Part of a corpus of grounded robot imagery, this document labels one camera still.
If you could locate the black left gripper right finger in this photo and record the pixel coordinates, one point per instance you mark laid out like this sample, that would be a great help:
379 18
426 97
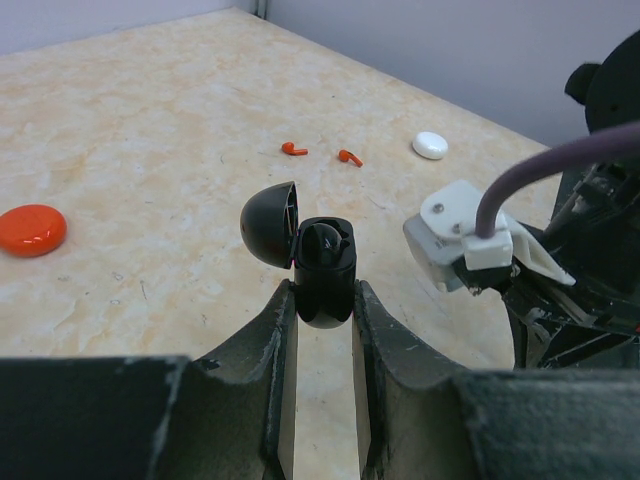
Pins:
420 415

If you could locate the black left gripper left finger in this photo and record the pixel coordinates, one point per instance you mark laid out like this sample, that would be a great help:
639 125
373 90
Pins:
227 415

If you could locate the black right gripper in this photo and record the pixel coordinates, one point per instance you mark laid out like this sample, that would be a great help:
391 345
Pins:
594 323

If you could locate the black round charging case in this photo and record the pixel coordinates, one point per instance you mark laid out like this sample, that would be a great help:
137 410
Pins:
272 231

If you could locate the white round charging case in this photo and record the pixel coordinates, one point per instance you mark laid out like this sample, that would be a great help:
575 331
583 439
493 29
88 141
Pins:
430 145

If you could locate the black earbud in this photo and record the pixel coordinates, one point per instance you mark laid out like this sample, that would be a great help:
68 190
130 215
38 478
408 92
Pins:
320 246
345 239

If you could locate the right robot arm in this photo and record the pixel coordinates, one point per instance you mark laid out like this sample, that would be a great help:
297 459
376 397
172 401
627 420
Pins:
609 93

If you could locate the orange earbud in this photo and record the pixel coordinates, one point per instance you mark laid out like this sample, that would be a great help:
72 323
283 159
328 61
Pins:
289 148
346 156

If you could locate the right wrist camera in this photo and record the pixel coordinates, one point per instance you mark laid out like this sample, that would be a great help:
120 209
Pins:
443 232

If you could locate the aluminium corner post right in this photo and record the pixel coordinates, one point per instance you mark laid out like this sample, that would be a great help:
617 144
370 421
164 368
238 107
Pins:
260 8

